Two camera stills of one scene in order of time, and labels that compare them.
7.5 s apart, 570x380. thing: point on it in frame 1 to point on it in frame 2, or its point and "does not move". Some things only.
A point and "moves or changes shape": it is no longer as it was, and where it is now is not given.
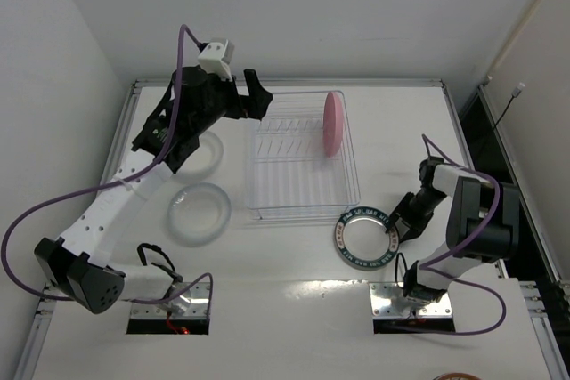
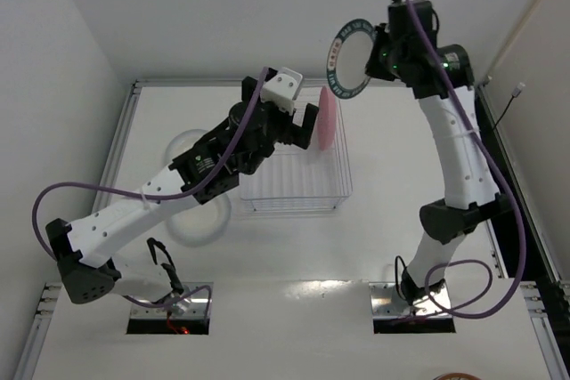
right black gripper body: x=412 y=214 to x=377 y=52
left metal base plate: x=194 y=303 does not move
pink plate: x=333 y=123 moves or changes shape
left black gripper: x=240 y=98 to x=285 y=121
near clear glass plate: x=199 y=214 does not move
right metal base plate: x=388 y=302 does not move
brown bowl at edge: x=457 y=376 does not move
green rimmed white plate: x=361 y=239 to x=347 y=57
